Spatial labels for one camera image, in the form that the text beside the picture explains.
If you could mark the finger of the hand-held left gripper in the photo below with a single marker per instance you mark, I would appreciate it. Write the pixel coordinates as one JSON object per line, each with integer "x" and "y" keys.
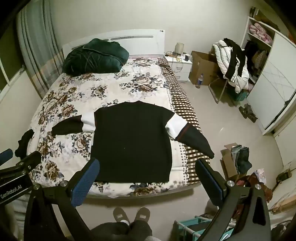
{"x": 32, "y": 160}
{"x": 5, "y": 156}

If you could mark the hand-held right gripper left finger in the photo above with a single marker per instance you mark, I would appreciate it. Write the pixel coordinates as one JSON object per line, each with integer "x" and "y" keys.
{"x": 86, "y": 178}

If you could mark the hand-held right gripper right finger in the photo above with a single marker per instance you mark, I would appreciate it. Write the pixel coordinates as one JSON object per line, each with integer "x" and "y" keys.
{"x": 209, "y": 180}

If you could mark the black sweater with white bands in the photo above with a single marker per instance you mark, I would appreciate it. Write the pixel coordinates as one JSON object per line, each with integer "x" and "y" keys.
{"x": 131, "y": 139}

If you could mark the bundle of dark clothes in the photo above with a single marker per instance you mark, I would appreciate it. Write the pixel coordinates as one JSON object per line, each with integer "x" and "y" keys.
{"x": 242, "y": 160}

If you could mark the small cardboard box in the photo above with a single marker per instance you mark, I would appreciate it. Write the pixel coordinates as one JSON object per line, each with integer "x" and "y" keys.
{"x": 227, "y": 162}

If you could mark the brown red bag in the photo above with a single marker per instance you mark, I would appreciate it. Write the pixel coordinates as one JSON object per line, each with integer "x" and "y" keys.
{"x": 249, "y": 185}

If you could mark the teal laundry rack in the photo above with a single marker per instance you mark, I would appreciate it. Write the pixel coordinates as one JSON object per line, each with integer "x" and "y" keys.
{"x": 192, "y": 226}

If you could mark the grey slipper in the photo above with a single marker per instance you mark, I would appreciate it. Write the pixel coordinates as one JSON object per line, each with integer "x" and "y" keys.
{"x": 120, "y": 215}
{"x": 142, "y": 214}

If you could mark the person's dark trousers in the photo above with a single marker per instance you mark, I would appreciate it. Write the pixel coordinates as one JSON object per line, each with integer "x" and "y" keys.
{"x": 120, "y": 231}

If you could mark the camouflage shoes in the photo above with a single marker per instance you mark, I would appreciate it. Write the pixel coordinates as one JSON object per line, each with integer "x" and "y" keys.
{"x": 248, "y": 113}

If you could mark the floral blanket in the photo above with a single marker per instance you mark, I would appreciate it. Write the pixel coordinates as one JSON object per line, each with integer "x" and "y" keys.
{"x": 81, "y": 92}

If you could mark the brown checked blanket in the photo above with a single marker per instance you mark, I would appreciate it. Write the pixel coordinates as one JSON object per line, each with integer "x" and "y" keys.
{"x": 182, "y": 102}

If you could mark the teal storage bin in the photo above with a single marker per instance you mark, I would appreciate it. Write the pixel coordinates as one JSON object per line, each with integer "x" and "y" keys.
{"x": 238, "y": 97}

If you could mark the window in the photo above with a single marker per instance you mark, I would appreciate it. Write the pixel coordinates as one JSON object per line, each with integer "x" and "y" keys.
{"x": 9, "y": 58}

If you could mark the plastic water bottle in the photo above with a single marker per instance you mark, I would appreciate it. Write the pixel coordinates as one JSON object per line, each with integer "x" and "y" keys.
{"x": 199, "y": 81}

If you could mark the large open cardboard box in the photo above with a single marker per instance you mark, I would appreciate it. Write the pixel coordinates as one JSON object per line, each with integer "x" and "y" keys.
{"x": 203, "y": 67}

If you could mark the white nightstand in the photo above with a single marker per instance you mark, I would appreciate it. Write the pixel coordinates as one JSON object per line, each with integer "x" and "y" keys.
{"x": 182, "y": 69}

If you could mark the dark green quilt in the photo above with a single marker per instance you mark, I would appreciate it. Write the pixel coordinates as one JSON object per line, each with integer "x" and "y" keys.
{"x": 92, "y": 58}

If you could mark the white wardrobe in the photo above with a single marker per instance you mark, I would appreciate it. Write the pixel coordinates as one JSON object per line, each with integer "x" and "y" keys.
{"x": 272, "y": 76}

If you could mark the grey curtain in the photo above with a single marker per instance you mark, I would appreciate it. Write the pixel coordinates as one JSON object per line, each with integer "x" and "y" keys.
{"x": 34, "y": 34}

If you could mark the black garment with white stripes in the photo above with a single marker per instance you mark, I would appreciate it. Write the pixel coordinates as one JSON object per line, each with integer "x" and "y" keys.
{"x": 235, "y": 58}

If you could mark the cream table lamp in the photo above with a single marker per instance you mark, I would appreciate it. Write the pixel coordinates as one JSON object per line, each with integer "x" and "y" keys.
{"x": 179, "y": 49}

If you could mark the pink bedding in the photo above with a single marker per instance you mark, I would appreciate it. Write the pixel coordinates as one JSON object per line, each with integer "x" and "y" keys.
{"x": 260, "y": 32}

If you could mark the camouflage bag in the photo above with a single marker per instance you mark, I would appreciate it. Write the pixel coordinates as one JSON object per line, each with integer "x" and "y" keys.
{"x": 261, "y": 16}

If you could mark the metal frame chair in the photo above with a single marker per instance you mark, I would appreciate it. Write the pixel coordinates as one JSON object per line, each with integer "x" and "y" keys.
{"x": 213, "y": 93}

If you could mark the white bed frame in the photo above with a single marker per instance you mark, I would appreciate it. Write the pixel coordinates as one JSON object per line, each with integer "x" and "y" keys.
{"x": 143, "y": 44}

